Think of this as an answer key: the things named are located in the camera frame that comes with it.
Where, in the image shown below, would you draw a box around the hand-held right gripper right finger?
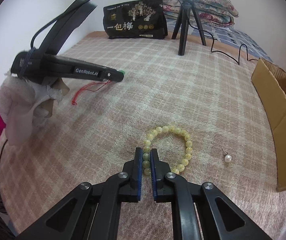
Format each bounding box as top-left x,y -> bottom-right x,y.
150,148 -> 273,240

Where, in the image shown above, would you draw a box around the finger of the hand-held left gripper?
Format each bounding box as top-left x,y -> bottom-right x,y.
99,67 -> 125,82

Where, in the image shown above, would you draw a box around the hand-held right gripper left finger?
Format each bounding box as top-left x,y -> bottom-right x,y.
15,147 -> 143,240

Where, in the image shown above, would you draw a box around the red cord green pendant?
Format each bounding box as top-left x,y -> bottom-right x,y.
72,70 -> 125,105

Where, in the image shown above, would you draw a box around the yellow bead bracelet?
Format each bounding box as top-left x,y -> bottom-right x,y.
142,125 -> 193,176

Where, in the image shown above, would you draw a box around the cardboard box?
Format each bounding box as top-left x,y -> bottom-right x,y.
251,58 -> 286,192

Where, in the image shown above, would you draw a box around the person's left hand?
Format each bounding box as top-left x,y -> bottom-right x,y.
0,72 -> 66,146

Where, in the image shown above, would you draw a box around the black printed bag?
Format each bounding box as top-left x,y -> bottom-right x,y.
103,0 -> 168,40

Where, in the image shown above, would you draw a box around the pearl earring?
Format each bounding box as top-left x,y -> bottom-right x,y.
222,149 -> 233,163

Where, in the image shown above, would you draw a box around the black tripod stand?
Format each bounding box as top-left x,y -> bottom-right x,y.
171,0 -> 207,56

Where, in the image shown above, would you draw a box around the folded floral quilt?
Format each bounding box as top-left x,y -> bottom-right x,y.
163,10 -> 235,28

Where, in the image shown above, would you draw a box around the folded floral quilts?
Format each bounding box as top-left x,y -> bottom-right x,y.
148,0 -> 239,18

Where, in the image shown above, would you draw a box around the blue patterned bedsheet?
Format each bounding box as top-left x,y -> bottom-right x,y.
164,17 -> 275,63

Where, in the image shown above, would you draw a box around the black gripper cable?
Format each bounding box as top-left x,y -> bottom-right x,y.
30,0 -> 96,52

